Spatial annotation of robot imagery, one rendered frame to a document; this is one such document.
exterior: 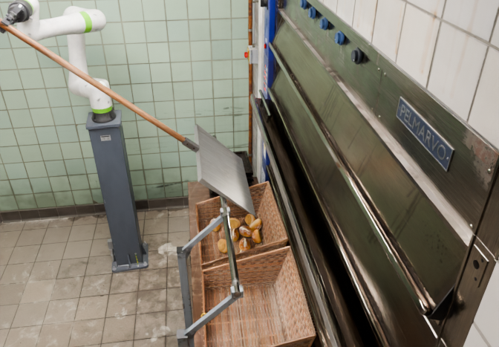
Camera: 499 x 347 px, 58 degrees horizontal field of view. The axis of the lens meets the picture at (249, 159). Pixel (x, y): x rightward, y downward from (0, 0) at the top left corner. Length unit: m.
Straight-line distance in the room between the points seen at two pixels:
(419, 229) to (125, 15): 2.70
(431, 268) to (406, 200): 0.18
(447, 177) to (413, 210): 0.16
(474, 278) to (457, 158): 0.22
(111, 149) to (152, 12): 1.01
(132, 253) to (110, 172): 0.73
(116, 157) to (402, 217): 2.19
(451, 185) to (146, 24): 2.72
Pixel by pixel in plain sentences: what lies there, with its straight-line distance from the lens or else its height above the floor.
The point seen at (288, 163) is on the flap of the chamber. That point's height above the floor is 1.41.
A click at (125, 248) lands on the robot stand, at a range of 3.47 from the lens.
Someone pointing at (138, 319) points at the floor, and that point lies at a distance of 3.24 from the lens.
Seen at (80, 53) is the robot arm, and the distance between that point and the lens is 2.94.
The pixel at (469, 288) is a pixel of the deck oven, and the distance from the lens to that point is 0.95.
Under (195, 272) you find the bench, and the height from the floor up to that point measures 0.58.
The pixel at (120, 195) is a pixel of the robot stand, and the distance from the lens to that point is 3.17.
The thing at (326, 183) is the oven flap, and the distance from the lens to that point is 1.69.
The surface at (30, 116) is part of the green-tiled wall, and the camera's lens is 3.78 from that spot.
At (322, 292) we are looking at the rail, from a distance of 1.39.
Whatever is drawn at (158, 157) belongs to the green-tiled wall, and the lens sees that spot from 3.80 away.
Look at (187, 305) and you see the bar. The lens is 2.50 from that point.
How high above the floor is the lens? 2.47
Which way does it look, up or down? 32 degrees down
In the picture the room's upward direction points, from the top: straight up
